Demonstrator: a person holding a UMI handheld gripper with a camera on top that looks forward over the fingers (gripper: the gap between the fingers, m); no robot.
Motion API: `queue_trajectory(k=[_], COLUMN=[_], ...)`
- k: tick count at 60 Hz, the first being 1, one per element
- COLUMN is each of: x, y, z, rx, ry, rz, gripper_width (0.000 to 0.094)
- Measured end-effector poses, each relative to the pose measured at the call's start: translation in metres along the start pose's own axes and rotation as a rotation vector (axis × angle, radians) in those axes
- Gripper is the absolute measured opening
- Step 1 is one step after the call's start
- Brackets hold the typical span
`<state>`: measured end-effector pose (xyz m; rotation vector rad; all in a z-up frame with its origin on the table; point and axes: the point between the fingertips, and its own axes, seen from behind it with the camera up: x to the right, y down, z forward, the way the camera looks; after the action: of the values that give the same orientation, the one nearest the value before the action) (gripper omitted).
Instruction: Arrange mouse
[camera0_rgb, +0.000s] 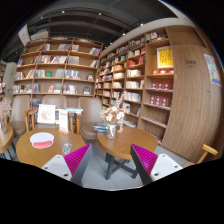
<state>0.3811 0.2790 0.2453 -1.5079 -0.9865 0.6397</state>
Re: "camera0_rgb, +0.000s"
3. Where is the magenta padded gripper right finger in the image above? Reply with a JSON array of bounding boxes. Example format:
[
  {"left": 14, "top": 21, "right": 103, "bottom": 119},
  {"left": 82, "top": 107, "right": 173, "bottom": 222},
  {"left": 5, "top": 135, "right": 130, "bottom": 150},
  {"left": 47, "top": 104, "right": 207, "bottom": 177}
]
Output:
[{"left": 130, "top": 144, "right": 182, "bottom": 185}]

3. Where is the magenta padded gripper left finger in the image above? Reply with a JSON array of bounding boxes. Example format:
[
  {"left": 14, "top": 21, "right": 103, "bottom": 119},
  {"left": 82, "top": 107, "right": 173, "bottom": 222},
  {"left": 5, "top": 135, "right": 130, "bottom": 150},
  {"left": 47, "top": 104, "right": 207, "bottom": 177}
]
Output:
[{"left": 42, "top": 144, "right": 92, "bottom": 186}]

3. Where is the round wooden table right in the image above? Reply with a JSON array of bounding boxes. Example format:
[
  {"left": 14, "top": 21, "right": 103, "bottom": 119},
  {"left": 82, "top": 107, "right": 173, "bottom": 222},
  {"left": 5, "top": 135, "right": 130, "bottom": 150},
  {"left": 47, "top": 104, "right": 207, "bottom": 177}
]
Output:
[{"left": 97, "top": 127, "right": 157, "bottom": 180}]

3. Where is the round wooden table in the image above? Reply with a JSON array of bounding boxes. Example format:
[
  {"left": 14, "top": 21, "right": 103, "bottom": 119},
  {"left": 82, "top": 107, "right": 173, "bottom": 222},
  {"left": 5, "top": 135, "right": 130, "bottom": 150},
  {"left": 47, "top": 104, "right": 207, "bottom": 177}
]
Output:
[
  {"left": 97, "top": 127, "right": 157, "bottom": 180},
  {"left": 16, "top": 128, "right": 85, "bottom": 168}
]

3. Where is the white standing sign card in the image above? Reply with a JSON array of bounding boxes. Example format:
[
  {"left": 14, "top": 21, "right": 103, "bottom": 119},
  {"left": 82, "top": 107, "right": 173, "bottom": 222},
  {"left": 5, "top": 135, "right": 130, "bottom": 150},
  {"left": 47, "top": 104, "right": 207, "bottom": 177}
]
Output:
[{"left": 59, "top": 109, "right": 69, "bottom": 133}]

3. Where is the round wooden table left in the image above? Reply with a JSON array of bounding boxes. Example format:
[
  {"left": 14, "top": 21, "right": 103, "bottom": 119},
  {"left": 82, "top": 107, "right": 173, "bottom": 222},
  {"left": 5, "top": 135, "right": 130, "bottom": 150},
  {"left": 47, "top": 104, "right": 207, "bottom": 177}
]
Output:
[{"left": 16, "top": 128, "right": 85, "bottom": 168}]

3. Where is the stack of books on chair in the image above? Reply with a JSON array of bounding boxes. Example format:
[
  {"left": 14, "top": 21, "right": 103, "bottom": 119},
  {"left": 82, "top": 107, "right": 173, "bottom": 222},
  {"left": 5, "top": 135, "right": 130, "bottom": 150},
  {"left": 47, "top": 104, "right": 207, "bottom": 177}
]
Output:
[{"left": 93, "top": 122, "right": 107, "bottom": 133}]

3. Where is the wooden chair armrest right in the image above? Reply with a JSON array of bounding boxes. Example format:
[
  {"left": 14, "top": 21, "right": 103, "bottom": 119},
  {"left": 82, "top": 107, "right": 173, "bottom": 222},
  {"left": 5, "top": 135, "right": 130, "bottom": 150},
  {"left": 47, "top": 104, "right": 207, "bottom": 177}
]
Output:
[{"left": 181, "top": 143, "right": 219, "bottom": 169}]

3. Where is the framed picture display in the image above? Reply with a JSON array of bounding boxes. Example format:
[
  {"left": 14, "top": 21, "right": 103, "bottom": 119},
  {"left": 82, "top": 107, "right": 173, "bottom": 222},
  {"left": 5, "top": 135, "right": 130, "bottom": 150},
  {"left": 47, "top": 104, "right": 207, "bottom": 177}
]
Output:
[{"left": 37, "top": 104, "right": 55, "bottom": 124}]

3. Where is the beige armchair right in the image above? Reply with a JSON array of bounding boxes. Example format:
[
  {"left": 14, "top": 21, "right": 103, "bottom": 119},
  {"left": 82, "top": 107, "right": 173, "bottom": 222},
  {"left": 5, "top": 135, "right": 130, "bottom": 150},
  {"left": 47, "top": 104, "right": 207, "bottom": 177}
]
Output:
[{"left": 78, "top": 97, "right": 102, "bottom": 140}]

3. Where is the beige armchair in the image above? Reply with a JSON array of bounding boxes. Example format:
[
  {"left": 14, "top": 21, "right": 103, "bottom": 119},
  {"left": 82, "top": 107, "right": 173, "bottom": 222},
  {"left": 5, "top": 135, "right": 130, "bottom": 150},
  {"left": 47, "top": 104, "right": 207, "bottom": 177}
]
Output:
[
  {"left": 78, "top": 97, "right": 102, "bottom": 140},
  {"left": 9, "top": 95, "right": 30, "bottom": 137},
  {"left": 32, "top": 95, "right": 74, "bottom": 132}
]

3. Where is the glass vase with dried flowers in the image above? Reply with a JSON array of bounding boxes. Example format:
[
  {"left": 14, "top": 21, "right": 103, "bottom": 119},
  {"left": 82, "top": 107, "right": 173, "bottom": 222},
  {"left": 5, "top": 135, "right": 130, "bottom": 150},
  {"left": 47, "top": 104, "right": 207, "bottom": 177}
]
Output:
[{"left": 100, "top": 92, "right": 129, "bottom": 140}]

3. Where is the beige armchair middle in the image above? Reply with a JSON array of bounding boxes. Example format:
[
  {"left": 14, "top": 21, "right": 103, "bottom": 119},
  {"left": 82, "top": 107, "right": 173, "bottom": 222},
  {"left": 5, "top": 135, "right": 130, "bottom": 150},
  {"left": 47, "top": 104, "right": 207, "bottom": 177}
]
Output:
[{"left": 32, "top": 95, "right": 74, "bottom": 132}]

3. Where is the beige armchair left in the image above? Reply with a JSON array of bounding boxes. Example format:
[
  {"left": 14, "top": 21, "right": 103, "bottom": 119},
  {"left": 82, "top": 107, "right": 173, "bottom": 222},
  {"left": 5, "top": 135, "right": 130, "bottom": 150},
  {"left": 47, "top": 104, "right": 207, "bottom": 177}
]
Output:
[{"left": 9, "top": 95, "right": 30, "bottom": 137}]

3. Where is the wooden table far left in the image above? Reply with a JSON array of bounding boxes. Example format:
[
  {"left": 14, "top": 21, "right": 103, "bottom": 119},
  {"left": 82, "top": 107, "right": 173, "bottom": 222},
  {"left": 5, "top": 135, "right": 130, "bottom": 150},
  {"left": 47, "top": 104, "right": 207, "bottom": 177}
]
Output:
[{"left": 0, "top": 124, "right": 15, "bottom": 157}]

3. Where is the dried flower vase far left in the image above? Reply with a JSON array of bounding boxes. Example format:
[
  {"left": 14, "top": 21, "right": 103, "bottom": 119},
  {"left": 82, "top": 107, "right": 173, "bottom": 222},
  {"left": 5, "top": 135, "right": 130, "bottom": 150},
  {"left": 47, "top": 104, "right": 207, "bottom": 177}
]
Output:
[{"left": 0, "top": 97, "right": 11, "bottom": 134}]

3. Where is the yellow poster on shelf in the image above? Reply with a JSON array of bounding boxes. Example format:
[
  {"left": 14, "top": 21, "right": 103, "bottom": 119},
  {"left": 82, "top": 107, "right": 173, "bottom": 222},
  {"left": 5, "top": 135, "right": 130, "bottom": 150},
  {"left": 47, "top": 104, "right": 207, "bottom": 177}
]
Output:
[{"left": 157, "top": 46, "right": 173, "bottom": 68}]

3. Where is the colourful poster on panel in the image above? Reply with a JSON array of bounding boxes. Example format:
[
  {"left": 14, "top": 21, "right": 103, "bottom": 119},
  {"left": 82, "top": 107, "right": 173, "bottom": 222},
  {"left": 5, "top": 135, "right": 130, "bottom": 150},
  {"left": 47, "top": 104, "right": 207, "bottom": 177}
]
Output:
[{"left": 204, "top": 54, "right": 222, "bottom": 87}]

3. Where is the wooden bookshelf right wall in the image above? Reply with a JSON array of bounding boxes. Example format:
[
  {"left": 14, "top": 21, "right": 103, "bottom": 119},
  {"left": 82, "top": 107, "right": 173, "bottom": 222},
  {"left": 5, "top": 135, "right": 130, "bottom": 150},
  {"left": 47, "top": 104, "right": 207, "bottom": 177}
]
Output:
[{"left": 96, "top": 28, "right": 174, "bottom": 142}]

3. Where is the wooden bookshelf wall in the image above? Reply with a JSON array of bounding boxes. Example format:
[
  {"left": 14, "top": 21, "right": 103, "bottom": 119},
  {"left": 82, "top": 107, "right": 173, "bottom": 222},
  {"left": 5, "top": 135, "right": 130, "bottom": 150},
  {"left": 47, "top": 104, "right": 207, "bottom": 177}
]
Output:
[
  {"left": 96, "top": 28, "right": 174, "bottom": 142},
  {"left": 12, "top": 37, "right": 102, "bottom": 107}
]

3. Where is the wooden bookshelf back wall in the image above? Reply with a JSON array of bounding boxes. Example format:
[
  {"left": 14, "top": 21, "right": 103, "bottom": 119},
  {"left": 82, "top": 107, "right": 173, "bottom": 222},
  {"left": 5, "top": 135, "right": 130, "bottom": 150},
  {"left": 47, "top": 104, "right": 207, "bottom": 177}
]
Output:
[{"left": 12, "top": 37, "right": 102, "bottom": 107}]

